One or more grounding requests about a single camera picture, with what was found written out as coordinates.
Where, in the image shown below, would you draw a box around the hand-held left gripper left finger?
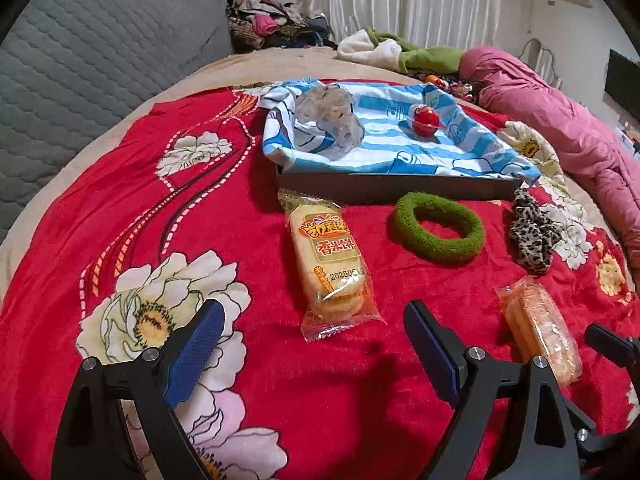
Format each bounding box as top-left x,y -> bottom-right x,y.
50,299 -> 226,480

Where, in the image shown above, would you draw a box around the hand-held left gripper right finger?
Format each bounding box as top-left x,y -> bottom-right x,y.
403,301 -> 598,480

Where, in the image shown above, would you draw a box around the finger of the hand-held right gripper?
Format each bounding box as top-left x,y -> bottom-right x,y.
584,324 -> 640,368
575,422 -> 640,461

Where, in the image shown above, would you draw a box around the rice cracker packet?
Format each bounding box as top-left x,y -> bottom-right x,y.
277,189 -> 388,343
495,275 -> 583,388

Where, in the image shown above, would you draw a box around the green fuzzy scrunchie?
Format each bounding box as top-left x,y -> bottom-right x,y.
394,192 -> 486,263

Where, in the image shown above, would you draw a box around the leopard print scrunchie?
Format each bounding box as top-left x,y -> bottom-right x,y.
509,187 -> 563,275

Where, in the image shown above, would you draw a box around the dark grey tray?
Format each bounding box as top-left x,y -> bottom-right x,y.
275,162 -> 531,206

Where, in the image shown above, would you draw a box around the red egg-shaped candy toy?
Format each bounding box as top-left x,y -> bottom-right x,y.
407,102 -> 443,137

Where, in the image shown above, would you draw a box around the sheer pink scrunchie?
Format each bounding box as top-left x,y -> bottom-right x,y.
292,85 -> 366,156

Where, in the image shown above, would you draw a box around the red floral blanket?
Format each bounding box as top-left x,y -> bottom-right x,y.
0,78 -> 640,480

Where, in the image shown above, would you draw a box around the blue striped cartoon towel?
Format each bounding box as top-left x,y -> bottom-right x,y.
257,78 -> 542,183

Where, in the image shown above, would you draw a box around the pink quilt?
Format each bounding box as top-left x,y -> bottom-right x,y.
459,45 -> 640,256

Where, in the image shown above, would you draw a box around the black television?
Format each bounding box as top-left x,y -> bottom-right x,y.
604,49 -> 640,121

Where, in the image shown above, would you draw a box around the green and white plush garment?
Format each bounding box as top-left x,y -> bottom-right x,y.
336,26 -> 473,76

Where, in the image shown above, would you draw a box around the white metal rack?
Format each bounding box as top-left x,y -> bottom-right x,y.
522,37 -> 563,88

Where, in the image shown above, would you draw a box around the grey quilted headboard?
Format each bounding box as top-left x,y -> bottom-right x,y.
0,0 -> 236,241

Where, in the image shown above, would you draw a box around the pile of clothes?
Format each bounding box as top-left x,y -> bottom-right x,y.
226,0 -> 333,53

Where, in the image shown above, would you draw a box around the white curtains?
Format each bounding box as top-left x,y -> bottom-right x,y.
300,0 -> 503,51

